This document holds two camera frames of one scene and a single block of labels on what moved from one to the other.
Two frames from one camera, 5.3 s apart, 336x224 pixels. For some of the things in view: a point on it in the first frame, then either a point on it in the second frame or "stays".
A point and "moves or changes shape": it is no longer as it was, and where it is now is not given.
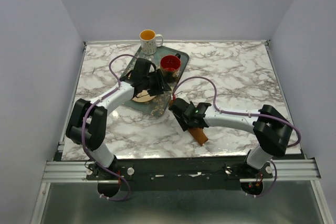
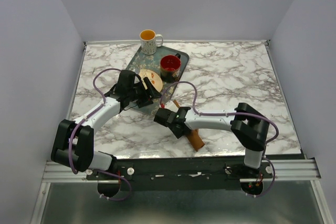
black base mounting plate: (180, 173) stays
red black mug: (170, 65) stays
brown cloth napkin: (197, 132) moves or changes shape
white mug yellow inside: (148, 39) stays
